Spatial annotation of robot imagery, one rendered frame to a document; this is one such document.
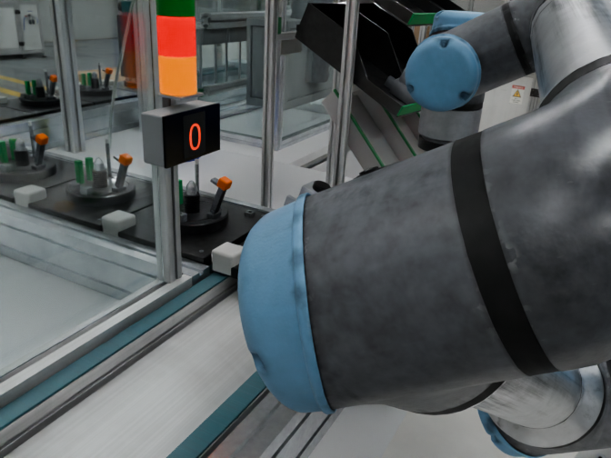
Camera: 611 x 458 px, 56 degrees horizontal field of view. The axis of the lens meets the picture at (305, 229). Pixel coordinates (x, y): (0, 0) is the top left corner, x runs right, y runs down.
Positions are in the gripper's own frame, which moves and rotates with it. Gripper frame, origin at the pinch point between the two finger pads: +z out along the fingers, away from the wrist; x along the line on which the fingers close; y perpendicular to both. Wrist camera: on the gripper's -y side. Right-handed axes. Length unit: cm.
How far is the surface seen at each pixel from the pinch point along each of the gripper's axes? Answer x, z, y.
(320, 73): 123, -6, -78
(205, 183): 53, 17, -78
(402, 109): 28.7, -16.9, -13.9
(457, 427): -7.6, 17.6, 11.5
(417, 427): -10.5, 17.6, 6.7
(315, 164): 106, 23, -70
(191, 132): -11.1, -17.6, -30.6
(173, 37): -12.5, -30.1, -32.0
